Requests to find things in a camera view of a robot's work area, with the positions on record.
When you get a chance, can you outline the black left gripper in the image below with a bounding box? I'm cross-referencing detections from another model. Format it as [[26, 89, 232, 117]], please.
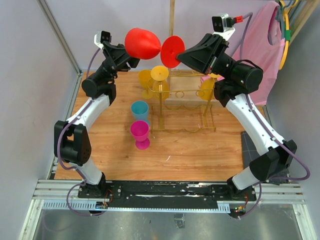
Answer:
[[96, 41, 145, 84]]

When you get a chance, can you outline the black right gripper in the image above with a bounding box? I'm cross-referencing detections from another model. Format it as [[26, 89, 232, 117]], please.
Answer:
[[175, 33, 239, 81]]

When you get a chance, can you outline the red plastic wine glass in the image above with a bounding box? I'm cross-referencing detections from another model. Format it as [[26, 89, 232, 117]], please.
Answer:
[[124, 27, 185, 69]]

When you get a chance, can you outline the yellow plastic wine glass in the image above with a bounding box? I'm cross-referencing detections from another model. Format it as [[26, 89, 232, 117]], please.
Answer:
[[198, 73, 224, 101]]

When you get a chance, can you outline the blue plastic wine glass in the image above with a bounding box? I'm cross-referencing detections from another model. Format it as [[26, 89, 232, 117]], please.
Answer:
[[130, 100, 150, 125]]

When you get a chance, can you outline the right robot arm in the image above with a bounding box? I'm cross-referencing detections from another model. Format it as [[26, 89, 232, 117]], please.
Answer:
[[176, 33, 297, 200]]

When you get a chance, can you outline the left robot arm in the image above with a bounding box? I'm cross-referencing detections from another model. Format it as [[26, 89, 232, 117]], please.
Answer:
[[54, 41, 140, 198]]

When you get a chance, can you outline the hanging yellow wine glass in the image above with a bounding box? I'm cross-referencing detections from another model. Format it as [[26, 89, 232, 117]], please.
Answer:
[[150, 65, 170, 101]]

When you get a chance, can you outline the magenta plastic wine glass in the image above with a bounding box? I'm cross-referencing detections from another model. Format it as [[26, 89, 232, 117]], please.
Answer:
[[130, 120, 150, 150]]

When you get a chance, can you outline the wooden pole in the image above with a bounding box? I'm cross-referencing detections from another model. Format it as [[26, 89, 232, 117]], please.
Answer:
[[167, 0, 175, 86]]

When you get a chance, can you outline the pink cloth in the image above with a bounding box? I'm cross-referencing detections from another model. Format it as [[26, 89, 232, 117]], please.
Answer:
[[232, 0, 285, 106]]

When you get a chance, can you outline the yellow hanger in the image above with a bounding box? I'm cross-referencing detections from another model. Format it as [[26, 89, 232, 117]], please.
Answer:
[[278, 0, 298, 70]]

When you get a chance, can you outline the dark grey mat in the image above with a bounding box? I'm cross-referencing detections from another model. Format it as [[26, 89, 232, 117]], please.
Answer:
[[240, 131, 289, 186]]

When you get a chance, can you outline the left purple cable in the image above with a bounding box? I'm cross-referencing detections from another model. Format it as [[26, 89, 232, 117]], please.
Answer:
[[56, 47, 111, 217]]

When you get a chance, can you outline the purple cable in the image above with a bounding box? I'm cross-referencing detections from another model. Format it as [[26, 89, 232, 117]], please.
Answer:
[[56, 47, 111, 217], [234, 12, 311, 221]]

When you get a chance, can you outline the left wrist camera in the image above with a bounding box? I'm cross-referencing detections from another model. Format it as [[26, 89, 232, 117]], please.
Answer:
[[94, 30, 112, 50]]

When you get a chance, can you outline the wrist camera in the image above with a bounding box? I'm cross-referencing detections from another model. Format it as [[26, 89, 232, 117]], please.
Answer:
[[94, 30, 112, 50], [211, 13, 243, 41]]

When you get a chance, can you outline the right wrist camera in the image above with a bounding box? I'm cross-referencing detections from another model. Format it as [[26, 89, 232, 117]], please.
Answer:
[[211, 13, 243, 41]]

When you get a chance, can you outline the gold wire glass rack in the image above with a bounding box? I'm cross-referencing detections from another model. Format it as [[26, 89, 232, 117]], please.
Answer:
[[150, 69, 217, 134]]

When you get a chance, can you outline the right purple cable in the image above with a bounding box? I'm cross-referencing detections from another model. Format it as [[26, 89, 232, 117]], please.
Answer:
[[234, 12, 311, 221]]

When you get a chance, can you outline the wooden rack frame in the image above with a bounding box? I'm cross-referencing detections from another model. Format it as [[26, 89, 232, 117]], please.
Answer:
[[288, 0, 320, 46]]

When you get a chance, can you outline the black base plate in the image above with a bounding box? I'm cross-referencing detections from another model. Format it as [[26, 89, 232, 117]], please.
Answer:
[[78, 180, 257, 211]]

